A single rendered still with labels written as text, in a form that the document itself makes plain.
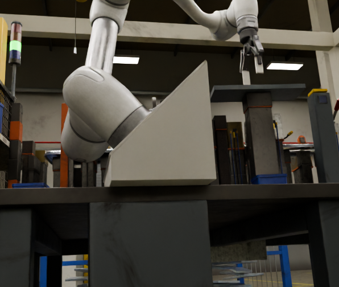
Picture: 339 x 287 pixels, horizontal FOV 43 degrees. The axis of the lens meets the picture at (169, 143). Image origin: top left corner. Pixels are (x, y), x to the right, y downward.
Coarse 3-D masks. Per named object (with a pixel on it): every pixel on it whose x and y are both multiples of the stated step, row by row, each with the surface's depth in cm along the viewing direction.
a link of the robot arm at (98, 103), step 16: (80, 80) 122; (96, 80) 122; (112, 80) 124; (64, 96) 126; (80, 96) 121; (96, 96) 120; (112, 96) 121; (128, 96) 123; (80, 112) 123; (96, 112) 121; (112, 112) 120; (128, 112) 121; (80, 128) 128; (96, 128) 123; (112, 128) 121
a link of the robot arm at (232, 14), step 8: (240, 0) 181; (248, 0) 180; (256, 0) 183; (232, 8) 185; (240, 8) 181; (248, 8) 180; (256, 8) 181; (232, 16) 186; (240, 16) 181; (256, 16) 181; (232, 24) 190
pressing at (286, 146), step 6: (288, 144) 197; (294, 144) 197; (300, 144) 197; (306, 144) 197; (312, 144) 197; (108, 150) 189; (294, 150) 207; (312, 150) 208; (48, 156) 193; (54, 156) 195; (60, 156) 195; (294, 156) 215; (78, 162) 208
